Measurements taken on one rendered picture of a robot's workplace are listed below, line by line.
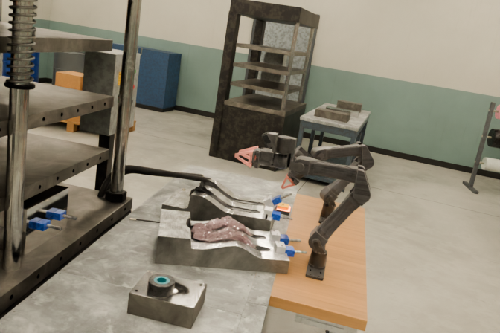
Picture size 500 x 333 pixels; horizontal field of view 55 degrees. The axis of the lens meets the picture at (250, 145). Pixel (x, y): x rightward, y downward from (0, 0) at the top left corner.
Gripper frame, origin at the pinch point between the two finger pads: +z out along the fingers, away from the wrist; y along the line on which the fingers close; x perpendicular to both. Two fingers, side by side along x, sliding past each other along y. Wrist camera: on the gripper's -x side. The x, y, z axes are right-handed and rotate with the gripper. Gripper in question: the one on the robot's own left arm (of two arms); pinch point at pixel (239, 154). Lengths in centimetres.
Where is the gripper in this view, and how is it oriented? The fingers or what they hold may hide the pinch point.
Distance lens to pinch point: 189.9
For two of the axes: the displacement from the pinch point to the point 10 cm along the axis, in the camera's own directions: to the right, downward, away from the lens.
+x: -1.2, 9.7, 2.2
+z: -9.7, -1.7, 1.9
